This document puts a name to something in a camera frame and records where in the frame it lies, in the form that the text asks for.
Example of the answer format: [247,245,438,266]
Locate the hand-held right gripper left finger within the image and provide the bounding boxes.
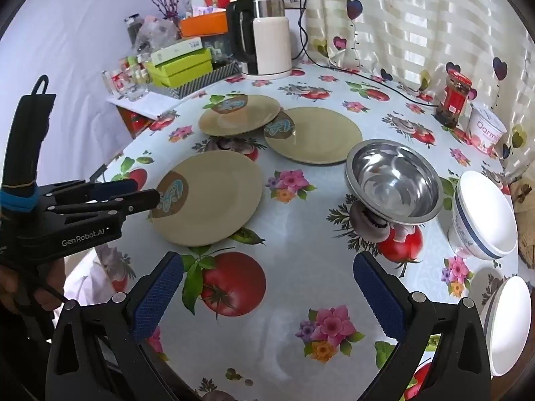
[45,251,185,401]

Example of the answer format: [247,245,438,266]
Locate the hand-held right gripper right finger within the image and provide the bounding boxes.
[353,252,492,401]

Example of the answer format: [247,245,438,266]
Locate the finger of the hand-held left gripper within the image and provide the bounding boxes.
[50,178,139,201]
[44,189,162,219]

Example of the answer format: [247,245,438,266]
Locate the beige plate with brown label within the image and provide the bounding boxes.
[198,94,282,138]
[150,150,264,247]
[263,107,363,165]

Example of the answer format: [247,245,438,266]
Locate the stainless steel bowl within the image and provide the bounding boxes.
[345,139,444,226]

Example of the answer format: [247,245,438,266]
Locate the white bowl with blue stripes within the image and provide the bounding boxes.
[480,276,532,377]
[448,170,519,260]

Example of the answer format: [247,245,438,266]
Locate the person's left hand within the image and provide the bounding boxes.
[0,257,67,316]

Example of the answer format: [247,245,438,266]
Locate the white paper pad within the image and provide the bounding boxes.
[106,90,180,120]

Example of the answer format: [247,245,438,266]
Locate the floral printed tablecloth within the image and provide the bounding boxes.
[94,60,521,401]

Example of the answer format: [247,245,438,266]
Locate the group of small glass bottles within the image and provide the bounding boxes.
[102,56,152,101]

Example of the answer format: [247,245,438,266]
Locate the lime green box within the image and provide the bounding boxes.
[146,48,214,77]
[148,60,215,88]

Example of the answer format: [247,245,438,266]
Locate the striped storage tray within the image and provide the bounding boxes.
[144,60,243,100]

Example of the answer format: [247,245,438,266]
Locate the white slim carton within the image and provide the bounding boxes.
[150,37,204,66]

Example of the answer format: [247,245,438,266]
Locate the clear plastic bag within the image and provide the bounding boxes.
[134,19,181,53]

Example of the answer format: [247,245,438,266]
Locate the brown cloth bag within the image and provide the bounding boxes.
[508,177,535,270]

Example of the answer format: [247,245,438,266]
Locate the orange box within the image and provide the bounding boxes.
[180,12,230,38]

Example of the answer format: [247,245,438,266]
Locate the white yogurt tub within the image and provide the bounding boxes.
[465,102,508,156]

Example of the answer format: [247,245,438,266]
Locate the cream electric kettle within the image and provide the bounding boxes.
[226,0,292,77]

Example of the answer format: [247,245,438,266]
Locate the glass jar with red label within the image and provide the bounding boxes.
[434,69,473,128]

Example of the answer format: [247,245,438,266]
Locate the cream curtain with heart print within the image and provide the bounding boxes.
[301,0,535,184]

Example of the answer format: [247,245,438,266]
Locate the black power cable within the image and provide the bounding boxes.
[298,6,439,107]

